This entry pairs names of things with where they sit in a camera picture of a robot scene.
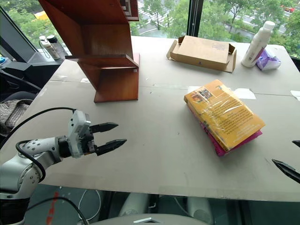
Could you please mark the black window frame post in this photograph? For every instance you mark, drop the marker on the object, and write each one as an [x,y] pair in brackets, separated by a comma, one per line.
[195,17]

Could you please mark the brown wooden bookshelf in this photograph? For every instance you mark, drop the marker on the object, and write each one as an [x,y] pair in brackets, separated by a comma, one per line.
[103,51]

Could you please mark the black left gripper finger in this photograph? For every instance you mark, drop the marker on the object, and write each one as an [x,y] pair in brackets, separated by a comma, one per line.
[104,127]
[111,145]

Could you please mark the purple white tissue pack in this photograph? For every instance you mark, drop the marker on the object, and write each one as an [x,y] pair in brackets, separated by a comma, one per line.
[268,59]

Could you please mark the brown cardboard box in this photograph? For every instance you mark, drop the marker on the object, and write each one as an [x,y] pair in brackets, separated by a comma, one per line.
[202,53]

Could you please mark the yellow plastic-wrapped book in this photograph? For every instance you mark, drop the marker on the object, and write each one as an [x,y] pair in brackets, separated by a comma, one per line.
[225,114]

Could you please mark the pink book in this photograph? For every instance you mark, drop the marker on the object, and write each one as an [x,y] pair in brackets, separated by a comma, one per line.
[218,146]

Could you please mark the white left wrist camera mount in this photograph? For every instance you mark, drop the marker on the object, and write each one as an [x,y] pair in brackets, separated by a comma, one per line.
[76,131]

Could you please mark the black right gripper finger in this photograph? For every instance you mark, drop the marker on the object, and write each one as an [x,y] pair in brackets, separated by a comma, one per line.
[297,143]
[289,171]

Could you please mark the white plastic bottle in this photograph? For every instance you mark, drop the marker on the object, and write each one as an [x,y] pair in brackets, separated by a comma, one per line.
[255,45]

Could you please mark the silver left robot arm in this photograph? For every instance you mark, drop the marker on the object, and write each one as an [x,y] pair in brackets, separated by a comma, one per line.
[35,152]

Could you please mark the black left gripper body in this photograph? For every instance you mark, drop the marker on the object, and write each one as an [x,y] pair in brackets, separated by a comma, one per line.
[90,141]

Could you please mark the checkered cloth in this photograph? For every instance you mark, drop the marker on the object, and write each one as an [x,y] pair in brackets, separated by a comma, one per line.
[11,114]

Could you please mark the white tape patch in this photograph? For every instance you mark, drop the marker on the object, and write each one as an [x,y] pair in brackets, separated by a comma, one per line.
[245,93]

